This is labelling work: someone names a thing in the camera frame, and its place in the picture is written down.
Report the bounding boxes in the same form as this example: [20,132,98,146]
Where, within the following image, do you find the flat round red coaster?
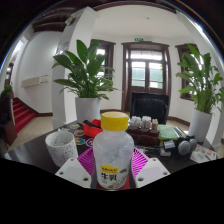
[95,174,132,192]

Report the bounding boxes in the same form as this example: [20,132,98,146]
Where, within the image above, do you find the printed paper leaflet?
[189,144,218,164]

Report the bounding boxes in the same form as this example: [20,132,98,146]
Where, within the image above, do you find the small round orange coaster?
[73,129,86,138]

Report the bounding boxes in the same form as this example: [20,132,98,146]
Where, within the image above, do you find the black office chair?
[129,92,170,126]

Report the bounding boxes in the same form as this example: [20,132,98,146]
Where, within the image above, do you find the white speckled cup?
[44,130,79,168]

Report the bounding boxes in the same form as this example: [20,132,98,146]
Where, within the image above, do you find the dark-framed window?
[89,39,116,91]
[175,43,201,101]

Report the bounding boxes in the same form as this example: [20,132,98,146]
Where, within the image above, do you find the grey headphones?
[174,134,198,157]

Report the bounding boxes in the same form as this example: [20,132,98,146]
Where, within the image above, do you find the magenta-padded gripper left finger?
[54,147,98,190]

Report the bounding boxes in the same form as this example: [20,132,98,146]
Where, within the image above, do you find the clear bottle with yellow cap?
[92,111,135,191]

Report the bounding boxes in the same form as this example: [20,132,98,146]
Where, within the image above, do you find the green cloth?
[157,123,180,142]

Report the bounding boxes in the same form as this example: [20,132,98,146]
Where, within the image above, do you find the black flat device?
[162,139,178,151]

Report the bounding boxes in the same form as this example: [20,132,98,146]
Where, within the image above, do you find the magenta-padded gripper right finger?
[131,147,172,189]

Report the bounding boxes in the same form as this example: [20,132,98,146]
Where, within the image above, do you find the red plastic basket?
[82,118,104,139]

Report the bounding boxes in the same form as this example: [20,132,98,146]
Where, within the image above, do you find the small green plant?
[0,83,15,99]

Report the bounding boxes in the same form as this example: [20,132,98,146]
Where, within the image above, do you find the green plant in white pot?
[175,43,224,144]
[51,39,118,125]

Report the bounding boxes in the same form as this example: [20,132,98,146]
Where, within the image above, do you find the white wall-mounted box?
[21,74,49,88]

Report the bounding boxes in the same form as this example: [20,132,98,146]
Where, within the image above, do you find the dark tray with small cups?
[127,115,162,147]

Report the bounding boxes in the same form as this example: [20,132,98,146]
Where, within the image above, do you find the dark wooden double door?
[121,41,172,113]

